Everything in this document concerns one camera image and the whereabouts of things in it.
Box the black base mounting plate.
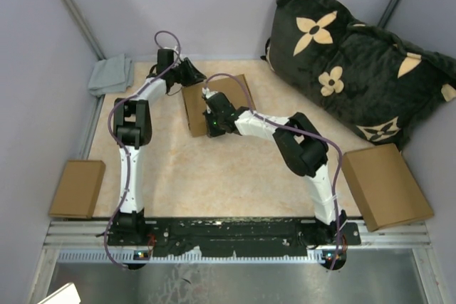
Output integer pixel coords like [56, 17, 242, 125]
[108, 217, 361, 258]

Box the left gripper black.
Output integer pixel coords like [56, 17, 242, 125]
[170, 58, 207, 88]

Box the aluminium rail frame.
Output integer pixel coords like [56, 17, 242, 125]
[28, 217, 447, 303]

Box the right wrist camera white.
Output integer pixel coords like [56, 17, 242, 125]
[202, 88, 218, 101]

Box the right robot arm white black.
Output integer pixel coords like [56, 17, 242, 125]
[202, 88, 346, 244]

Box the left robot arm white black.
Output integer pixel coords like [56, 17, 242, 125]
[108, 46, 206, 245]

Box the black floral plush pillow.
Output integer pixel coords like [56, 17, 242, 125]
[264, 0, 455, 148]

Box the grey folded cloth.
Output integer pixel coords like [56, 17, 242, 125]
[88, 54, 134, 97]

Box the folded cardboard box left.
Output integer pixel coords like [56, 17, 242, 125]
[48, 160, 105, 219]

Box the brown cardboard box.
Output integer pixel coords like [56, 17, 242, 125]
[182, 75, 256, 137]

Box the folded cardboard box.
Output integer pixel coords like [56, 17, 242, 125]
[48, 160, 105, 219]
[342, 144, 434, 232]

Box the folded cardboard box right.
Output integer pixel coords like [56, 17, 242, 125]
[342, 144, 434, 232]

